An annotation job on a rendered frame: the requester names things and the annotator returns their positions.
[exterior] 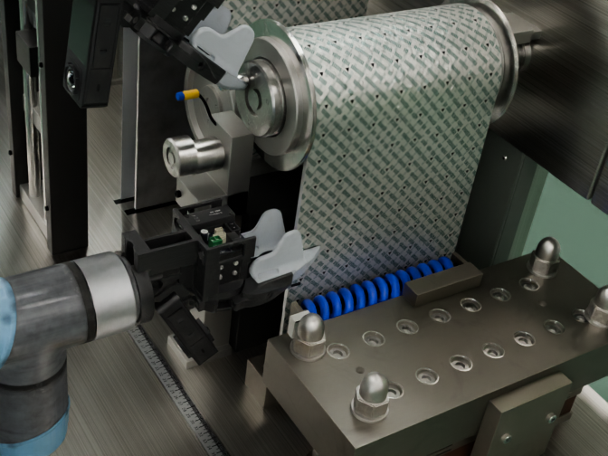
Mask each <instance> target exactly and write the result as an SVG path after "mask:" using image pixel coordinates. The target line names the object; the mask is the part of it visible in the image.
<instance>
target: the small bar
mask: <svg viewBox="0 0 608 456"><path fill-rule="evenodd" d="M482 275H483V273H482V272H481V271H480V270H478V269H477V268H476V267H475V266H474V265H473V264H472V263H471V262H467V263H464V264H462V265H458V266H455V267H452V268H449V269H447V270H444V271H439V272H435V273H433V274H430V275H427V276H424V277H421V278H419V279H416V280H410V281H407V282H406V283H405V284H404V289H403V294H402V295H403V296H404V297H405V298H406V299H407V300H408V301H409V302H410V303H411V304H412V305H413V306H414V307H415V308H416V307H419V306H421V305H423V304H426V303H429V302H432V301H435V300H437V299H442V298H445V297H448V296H450V295H453V294H456V293H459V292H462V291H465V290H469V289H472V288H474V287H477V286H479V285H480V282H481V279H482Z"/></svg>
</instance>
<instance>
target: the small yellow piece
mask: <svg viewBox="0 0 608 456"><path fill-rule="evenodd" d="M198 97H199V98H200V99H201V100H202V102H203V104H204V106H205V108H206V111H207V114H208V116H209V118H210V120H211V121H212V122H213V123H214V125H215V126H216V122H215V120H214V118H213V117H212V114H211V112H210V110H209V107H208V105H207V103H206V101H205V99H204V97H203V96H202V95H201V94H200V93H199V91H198V90H197V89H195V90H185V91H181V92H177V93H176V99H177V100H190V99H196V98H198Z"/></svg>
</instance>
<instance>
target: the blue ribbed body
mask: <svg viewBox="0 0 608 456"><path fill-rule="evenodd" d="M458 265H459V264H458V263H457V262H452V261H451V260H450V259H449V258H448V257H446V256H442V257H440V258H439V259H438V261H436V260H430V261H428V262H427V264H426V263H419V264H418V265H417V267H416V268H415V267H414V266H411V267H408V268H407V269H406V271H404V270H398V271H397V272H396V273H395V274H394V275H393V273H386V275H385V276H384V278H381V277H375V278H374V279H373V280H372V281H370V280H364V281H363V282H362V283H361V286H360V285H358V284H352V285H351V286H350V288H349V289H347V288H340V289H339V290H338V292H337V294H336V292H334V291H329V292H328V293H327V295H326V297H324V296H322V295H317V296H316V297H315V298H314V299H313V301H312V300H311V299H304V300H303V301H302V302H301V307H302V309H303V310H304V311H306V310H308V311H309V312H310V313H316V314H318V315H320V316H321V317H322V319H323V321H324V320H327V319H330V318H335V317H338V316H341V315H344V314H347V313H349V312H352V311H355V310H358V309H362V308H365V307H368V306H371V305H374V304H376V303H379V302H382V301H385V300H388V299H393V298H396V297H399V296H402V294H403V289H404V284H405V283H406V282H407V281H410V280H416V279H419V278H421V277H424V276H427V275H430V274H433V273H435V272H439V271H444V270H447V269H449V268H452V267H455V266H458ZM342 310H343V311H342ZM330 314H331V315H330Z"/></svg>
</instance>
